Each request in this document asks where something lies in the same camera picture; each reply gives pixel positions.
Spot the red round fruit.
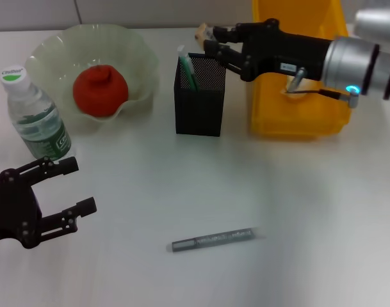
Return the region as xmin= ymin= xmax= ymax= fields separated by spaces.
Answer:
xmin=72 ymin=63 xmax=130 ymax=118

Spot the black mesh pen holder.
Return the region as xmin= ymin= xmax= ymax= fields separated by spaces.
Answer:
xmin=174 ymin=52 xmax=227 ymax=138

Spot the grey glitter marker pen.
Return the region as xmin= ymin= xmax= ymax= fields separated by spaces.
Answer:
xmin=167 ymin=227 xmax=256 ymax=254

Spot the clear water bottle green label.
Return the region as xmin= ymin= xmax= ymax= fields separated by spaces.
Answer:
xmin=0 ymin=65 xmax=73 ymax=161

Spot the green pen white tip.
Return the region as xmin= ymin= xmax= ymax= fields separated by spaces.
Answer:
xmin=177 ymin=45 xmax=199 ymax=92

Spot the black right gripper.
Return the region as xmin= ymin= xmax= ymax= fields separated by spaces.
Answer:
xmin=203 ymin=18 xmax=333 ymax=83

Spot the pale green glass fruit plate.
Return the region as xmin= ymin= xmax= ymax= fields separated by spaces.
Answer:
xmin=24 ymin=24 xmax=160 ymax=132

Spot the yellow plastic bin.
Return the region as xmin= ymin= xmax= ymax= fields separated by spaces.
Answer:
xmin=249 ymin=0 xmax=352 ymax=141

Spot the beige eraser with barcode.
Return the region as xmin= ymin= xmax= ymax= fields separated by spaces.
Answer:
xmin=194 ymin=22 xmax=218 ymax=47

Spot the right gripper cable with plug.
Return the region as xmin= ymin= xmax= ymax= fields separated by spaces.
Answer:
xmin=284 ymin=67 xmax=362 ymax=109

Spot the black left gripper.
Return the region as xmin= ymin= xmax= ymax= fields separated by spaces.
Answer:
xmin=0 ymin=155 xmax=98 ymax=249

